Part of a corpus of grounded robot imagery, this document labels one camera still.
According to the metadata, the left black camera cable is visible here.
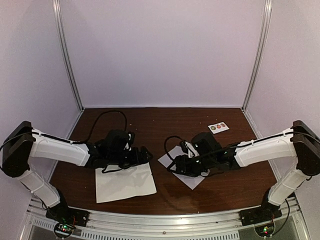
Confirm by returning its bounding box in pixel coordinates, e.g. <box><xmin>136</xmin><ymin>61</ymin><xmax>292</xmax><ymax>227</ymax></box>
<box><xmin>0</xmin><ymin>111</ymin><xmax>128</xmax><ymax>173</ymax></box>

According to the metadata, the circuit board with leds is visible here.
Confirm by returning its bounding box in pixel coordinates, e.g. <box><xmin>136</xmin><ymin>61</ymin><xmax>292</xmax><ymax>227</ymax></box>
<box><xmin>53</xmin><ymin>223</ymin><xmax>76</xmax><ymax>239</ymax></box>
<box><xmin>254</xmin><ymin>223</ymin><xmax>275</xmax><ymax>238</ymax></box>

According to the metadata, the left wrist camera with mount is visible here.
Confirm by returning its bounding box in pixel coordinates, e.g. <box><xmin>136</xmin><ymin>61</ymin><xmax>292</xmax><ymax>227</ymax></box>
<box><xmin>124</xmin><ymin>131</ymin><xmax>136</xmax><ymax>151</ymax></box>

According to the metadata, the aluminium frame post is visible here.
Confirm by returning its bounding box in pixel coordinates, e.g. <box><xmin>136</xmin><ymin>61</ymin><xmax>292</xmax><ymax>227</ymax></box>
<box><xmin>52</xmin><ymin>0</ymin><xmax>84</xmax><ymax>112</ymax></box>
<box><xmin>241</xmin><ymin>0</ymin><xmax>273</xmax><ymax>112</ymax></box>

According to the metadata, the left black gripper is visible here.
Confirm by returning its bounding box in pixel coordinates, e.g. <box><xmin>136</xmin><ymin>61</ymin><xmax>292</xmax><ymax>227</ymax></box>
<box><xmin>107</xmin><ymin>146</ymin><xmax>153</xmax><ymax>170</ymax></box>

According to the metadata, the left aluminium frame post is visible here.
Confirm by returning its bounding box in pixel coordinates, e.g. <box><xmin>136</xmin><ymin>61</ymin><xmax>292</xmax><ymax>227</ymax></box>
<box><xmin>52</xmin><ymin>0</ymin><xmax>84</xmax><ymax>112</ymax></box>

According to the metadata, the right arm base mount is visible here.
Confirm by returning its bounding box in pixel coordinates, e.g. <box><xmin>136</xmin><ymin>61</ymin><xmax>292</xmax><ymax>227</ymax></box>
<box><xmin>239</xmin><ymin>206</ymin><xmax>282</xmax><ymax>226</ymax></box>

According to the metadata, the front aluminium rail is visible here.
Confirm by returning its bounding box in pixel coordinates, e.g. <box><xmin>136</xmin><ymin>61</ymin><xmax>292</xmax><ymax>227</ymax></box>
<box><xmin>17</xmin><ymin>197</ymin><xmax>311</xmax><ymax>240</ymax></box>

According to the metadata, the left circuit board with leds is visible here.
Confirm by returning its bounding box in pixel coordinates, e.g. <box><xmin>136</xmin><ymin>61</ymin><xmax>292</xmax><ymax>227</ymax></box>
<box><xmin>53</xmin><ymin>223</ymin><xmax>76</xmax><ymax>239</ymax></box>

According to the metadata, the black camera cable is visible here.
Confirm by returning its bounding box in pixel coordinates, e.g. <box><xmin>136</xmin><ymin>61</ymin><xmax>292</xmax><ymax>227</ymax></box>
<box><xmin>163</xmin><ymin>134</ymin><xmax>296</xmax><ymax>176</ymax></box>
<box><xmin>0</xmin><ymin>111</ymin><xmax>128</xmax><ymax>173</ymax></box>

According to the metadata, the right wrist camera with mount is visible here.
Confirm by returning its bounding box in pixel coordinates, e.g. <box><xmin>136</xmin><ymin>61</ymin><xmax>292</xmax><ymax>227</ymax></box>
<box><xmin>179</xmin><ymin>140</ymin><xmax>199</xmax><ymax>158</ymax></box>

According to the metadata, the white envelope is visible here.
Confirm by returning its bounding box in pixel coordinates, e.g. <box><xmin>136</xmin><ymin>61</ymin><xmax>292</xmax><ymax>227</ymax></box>
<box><xmin>158</xmin><ymin>146</ymin><xmax>205</xmax><ymax>190</ymax></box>

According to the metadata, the right aluminium frame post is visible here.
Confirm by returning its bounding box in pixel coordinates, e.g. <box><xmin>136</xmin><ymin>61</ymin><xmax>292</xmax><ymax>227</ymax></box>
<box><xmin>241</xmin><ymin>0</ymin><xmax>273</xmax><ymax>112</ymax></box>

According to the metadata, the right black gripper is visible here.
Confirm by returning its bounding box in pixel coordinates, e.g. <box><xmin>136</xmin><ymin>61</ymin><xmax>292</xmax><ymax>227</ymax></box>
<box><xmin>167</xmin><ymin>154</ymin><xmax>216</xmax><ymax>178</ymax></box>

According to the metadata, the sticker sheet with round stickers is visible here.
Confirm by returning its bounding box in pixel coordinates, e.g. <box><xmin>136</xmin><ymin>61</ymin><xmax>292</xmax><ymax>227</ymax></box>
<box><xmin>207</xmin><ymin>122</ymin><xmax>230</xmax><ymax>135</ymax></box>

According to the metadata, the right black camera cable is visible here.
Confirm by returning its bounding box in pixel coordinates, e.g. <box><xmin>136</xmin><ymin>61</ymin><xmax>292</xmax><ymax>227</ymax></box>
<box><xmin>163</xmin><ymin>134</ymin><xmax>296</xmax><ymax>176</ymax></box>

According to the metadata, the right circuit board with leds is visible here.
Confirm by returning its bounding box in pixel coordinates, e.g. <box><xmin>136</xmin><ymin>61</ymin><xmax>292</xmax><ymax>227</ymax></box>
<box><xmin>254</xmin><ymin>223</ymin><xmax>275</xmax><ymax>238</ymax></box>

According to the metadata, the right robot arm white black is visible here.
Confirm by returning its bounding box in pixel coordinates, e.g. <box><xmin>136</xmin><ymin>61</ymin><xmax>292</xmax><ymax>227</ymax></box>
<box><xmin>166</xmin><ymin>120</ymin><xmax>320</xmax><ymax>221</ymax></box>

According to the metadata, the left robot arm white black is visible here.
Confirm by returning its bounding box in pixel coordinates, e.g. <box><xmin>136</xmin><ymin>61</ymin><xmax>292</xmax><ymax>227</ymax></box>
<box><xmin>1</xmin><ymin>121</ymin><xmax>157</xmax><ymax>222</ymax></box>

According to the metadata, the white paper sheet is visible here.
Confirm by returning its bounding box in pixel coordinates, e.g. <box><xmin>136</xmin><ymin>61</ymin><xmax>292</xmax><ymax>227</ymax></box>
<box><xmin>95</xmin><ymin>163</ymin><xmax>157</xmax><ymax>204</ymax></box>

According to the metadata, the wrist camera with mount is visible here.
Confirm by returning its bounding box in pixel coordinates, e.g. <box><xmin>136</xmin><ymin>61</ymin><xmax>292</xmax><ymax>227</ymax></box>
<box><xmin>124</xmin><ymin>131</ymin><xmax>136</xmax><ymax>151</ymax></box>
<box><xmin>179</xmin><ymin>140</ymin><xmax>199</xmax><ymax>158</ymax></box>

